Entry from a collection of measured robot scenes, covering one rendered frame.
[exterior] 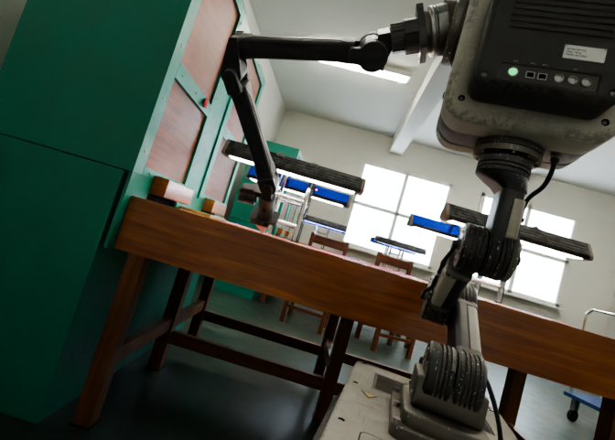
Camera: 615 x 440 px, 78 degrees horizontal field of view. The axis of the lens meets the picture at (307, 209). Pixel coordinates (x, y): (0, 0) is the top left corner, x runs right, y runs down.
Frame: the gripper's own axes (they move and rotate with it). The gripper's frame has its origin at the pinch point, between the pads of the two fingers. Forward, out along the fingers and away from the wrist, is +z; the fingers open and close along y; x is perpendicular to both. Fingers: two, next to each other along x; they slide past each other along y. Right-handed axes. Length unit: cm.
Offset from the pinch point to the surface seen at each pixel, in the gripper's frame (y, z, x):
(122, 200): 44, -16, 18
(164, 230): 29.2, -9.4, 19.6
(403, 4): -37, -12, -277
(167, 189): 37.9, -7.9, 0.2
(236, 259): 3.1, -7.8, 21.2
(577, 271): -450, 330, -372
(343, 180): -24.9, -10.3, -29.7
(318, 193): -15, 33, -64
